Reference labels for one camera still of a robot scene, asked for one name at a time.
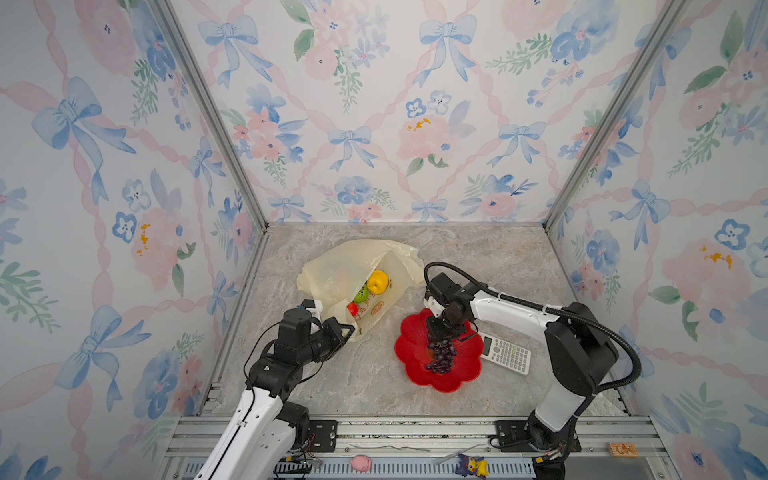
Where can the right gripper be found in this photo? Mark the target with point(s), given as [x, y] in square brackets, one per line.
[435, 335]

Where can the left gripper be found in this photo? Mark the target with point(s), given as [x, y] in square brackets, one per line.
[330, 327]

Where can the purple grape bunch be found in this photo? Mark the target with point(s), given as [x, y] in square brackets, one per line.
[441, 357]

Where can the red apple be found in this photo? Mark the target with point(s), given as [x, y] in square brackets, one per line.
[353, 308]

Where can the red flower-shaped bowl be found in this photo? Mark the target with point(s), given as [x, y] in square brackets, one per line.
[411, 350]

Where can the yellow plastic bag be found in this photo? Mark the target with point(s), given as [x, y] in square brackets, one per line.
[336, 277]

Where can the yellow lemon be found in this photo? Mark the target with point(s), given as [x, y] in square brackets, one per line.
[378, 282]

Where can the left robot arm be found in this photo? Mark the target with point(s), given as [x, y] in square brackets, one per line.
[266, 425]

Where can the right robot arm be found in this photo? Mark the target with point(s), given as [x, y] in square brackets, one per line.
[581, 351]

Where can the white calculator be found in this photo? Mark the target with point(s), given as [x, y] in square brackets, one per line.
[505, 354]

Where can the pink pig toy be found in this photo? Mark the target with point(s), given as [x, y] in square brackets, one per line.
[361, 464]

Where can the purple yellow toy figure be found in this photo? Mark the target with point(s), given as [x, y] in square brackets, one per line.
[472, 466]

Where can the small wooden tag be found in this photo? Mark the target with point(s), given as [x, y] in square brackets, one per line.
[623, 450]

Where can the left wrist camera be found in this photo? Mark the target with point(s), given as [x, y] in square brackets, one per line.
[314, 307]

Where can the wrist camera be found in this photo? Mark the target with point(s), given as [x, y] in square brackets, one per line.
[441, 290]
[314, 307]

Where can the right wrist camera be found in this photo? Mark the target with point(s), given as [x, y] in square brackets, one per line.
[441, 290]

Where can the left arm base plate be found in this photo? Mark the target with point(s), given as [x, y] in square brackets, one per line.
[316, 436]

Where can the aluminium rail frame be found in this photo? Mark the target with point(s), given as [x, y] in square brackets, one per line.
[428, 448]

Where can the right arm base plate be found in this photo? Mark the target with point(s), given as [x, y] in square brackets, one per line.
[532, 436]

